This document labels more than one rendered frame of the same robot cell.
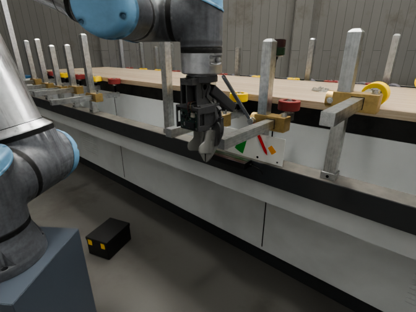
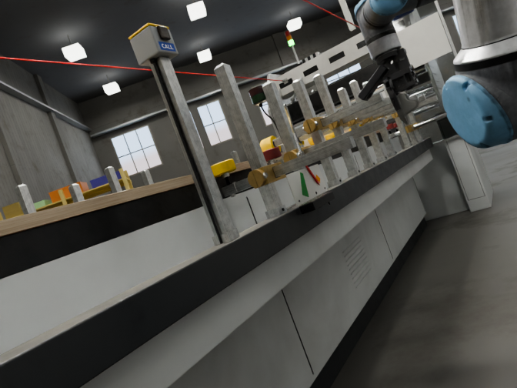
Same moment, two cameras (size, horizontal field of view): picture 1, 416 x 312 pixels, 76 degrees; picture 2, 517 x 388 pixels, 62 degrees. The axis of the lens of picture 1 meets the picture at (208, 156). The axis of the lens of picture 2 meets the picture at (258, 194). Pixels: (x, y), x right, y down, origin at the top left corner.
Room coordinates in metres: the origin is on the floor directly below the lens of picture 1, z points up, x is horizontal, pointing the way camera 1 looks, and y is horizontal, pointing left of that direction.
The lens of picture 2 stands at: (1.31, 1.19, 0.78)
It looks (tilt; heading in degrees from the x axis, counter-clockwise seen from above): 0 degrees down; 261
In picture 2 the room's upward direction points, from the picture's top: 21 degrees counter-clockwise
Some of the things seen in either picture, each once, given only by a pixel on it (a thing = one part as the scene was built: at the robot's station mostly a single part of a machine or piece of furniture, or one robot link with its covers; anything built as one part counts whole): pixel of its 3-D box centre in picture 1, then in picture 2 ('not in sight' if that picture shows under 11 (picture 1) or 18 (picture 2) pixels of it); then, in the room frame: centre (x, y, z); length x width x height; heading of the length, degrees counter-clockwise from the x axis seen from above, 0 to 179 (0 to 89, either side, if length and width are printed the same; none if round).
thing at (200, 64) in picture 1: (202, 65); (385, 48); (0.61, 0.01, 1.05); 0.10 x 0.09 x 0.05; 49
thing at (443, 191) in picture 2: not in sight; (366, 132); (-0.53, -2.75, 0.95); 1.65 x 0.70 x 1.90; 139
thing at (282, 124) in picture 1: (269, 121); (298, 156); (0.92, -0.22, 0.85); 0.14 x 0.06 x 0.05; 49
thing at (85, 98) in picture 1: (87, 98); not in sight; (1.68, 0.75, 0.80); 0.44 x 0.03 x 0.04; 139
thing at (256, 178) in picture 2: (214, 117); (266, 175); (1.08, -0.03, 0.82); 0.14 x 0.06 x 0.05; 49
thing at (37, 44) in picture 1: (43, 70); not in sight; (2.23, 1.32, 0.93); 0.04 x 0.04 x 0.48; 49
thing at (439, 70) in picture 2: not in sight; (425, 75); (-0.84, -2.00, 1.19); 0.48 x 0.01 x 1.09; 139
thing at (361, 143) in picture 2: not in sight; (358, 135); (0.44, -0.77, 0.87); 0.04 x 0.04 x 0.48; 49
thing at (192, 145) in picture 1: (196, 144); (407, 107); (0.62, 0.03, 0.86); 0.06 x 0.03 x 0.09; 139
